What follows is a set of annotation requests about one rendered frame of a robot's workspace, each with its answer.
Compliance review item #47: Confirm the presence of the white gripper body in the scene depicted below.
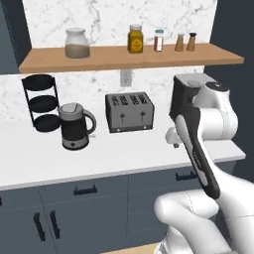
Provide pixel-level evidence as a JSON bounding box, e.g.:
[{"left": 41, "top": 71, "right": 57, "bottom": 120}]
[{"left": 165, "top": 126, "right": 182, "bottom": 149}]

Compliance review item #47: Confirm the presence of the dark grey coffee machine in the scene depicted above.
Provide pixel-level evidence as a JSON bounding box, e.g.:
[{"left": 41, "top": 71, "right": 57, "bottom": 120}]
[{"left": 169, "top": 72, "right": 220, "bottom": 121}]

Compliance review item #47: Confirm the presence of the silver four-slot toaster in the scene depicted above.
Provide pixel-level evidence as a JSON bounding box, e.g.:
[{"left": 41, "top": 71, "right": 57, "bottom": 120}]
[{"left": 104, "top": 91, "right": 156, "bottom": 134}]

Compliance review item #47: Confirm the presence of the dark blue drawer front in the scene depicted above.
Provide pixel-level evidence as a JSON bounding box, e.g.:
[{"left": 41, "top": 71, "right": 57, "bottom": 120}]
[
  {"left": 0, "top": 187, "right": 44, "bottom": 213},
  {"left": 39, "top": 175, "right": 130, "bottom": 206},
  {"left": 127, "top": 165, "right": 203, "bottom": 196},
  {"left": 127, "top": 190, "right": 173, "bottom": 247}
]

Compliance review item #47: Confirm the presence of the brown shaker with white cap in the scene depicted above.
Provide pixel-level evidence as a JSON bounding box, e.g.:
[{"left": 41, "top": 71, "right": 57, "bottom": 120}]
[{"left": 174, "top": 32, "right": 186, "bottom": 53}]

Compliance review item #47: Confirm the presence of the red spice bottle, blue lid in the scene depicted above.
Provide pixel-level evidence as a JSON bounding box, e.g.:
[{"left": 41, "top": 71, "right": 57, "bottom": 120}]
[{"left": 153, "top": 29, "right": 166, "bottom": 53}]

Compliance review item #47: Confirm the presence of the brown shaker with black cap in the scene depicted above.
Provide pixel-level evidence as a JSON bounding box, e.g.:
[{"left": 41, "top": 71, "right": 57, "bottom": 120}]
[{"left": 186, "top": 32, "right": 197, "bottom": 53}]

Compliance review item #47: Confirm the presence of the black and silver electric kettle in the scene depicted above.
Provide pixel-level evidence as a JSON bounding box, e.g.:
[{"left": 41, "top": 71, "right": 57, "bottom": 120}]
[{"left": 58, "top": 102, "right": 98, "bottom": 152}]

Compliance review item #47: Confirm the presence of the yellow jar with silver lid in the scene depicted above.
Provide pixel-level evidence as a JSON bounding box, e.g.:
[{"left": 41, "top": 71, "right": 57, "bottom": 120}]
[{"left": 127, "top": 24, "right": 145, "bottom": 55}]

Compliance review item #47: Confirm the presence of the dark blue cupboard door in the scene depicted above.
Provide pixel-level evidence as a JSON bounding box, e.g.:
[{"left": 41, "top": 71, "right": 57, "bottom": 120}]
[
  {"left": 0, "top": 204, "right": 58, "bottom": 254},
  {"left": 44, "top": 192, "right": 132, "bottom": 254}
]

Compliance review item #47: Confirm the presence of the dark blue tall cupboard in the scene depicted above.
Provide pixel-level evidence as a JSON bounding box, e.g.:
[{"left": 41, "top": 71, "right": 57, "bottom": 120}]
[{"left": 203, "top": 0, "right": 254, "bottom": 184}]

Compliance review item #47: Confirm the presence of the glass jar with brown contents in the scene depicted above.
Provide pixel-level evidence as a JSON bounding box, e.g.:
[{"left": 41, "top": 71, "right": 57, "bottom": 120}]
[{"left": 63, "top": 28, "right": 91, "bottom": 61}]

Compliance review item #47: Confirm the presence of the black drawer handle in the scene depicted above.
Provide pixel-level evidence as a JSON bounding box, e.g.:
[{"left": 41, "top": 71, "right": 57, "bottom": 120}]
[
  {"left": 72, "top": 186, "right": 98, "bottom": 196},
  {"left": 175, "top": 171, "right": 198, "bottom": 183}
]

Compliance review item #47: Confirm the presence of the white wall socket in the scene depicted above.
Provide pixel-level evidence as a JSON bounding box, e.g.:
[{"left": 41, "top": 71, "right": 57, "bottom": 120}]
[{"left": 120, "top": 68, "right": 133, "bottom": 88}]

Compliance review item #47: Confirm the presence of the wooden wall shelf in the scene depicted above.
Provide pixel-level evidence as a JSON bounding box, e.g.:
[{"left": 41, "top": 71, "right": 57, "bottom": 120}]
[{"left": 18, "top": 43, "right": 246, "bottom": 74}]

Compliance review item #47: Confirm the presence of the black three-tier wire stand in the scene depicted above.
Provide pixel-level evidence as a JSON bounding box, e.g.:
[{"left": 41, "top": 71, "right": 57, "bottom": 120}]
[{"left": 21, "top": 73, "right": 63, "bottom": 133}]

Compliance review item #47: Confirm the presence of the black cupboard door handle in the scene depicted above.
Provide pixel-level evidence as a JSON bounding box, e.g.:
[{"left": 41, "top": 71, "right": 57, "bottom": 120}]
[
  {"left": 33, "top": 211, "right": 47, "bottom": 242},
  {"left": 49, "top": 209, "right": 62, "bottom": 240}
]

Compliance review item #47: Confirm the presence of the dark blue wall cupboard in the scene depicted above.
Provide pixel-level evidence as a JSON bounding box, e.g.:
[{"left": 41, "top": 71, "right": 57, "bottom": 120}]
[{"left": 0, "top": 0, "right": 33, "bottom": 75}]

